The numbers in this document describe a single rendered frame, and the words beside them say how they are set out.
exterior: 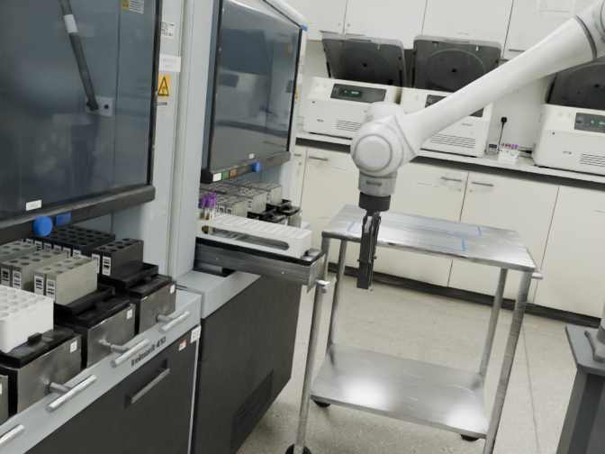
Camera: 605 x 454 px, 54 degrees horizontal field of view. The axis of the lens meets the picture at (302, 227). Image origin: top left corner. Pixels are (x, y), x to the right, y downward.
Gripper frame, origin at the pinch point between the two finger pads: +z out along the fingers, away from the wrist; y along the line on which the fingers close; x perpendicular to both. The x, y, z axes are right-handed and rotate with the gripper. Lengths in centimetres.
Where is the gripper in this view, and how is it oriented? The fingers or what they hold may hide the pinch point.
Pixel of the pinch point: (365, 273)
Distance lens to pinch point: 146.4
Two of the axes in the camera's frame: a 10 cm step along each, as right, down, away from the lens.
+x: 9.5, 1.6, -2.7
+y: -3.0, 2.1, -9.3
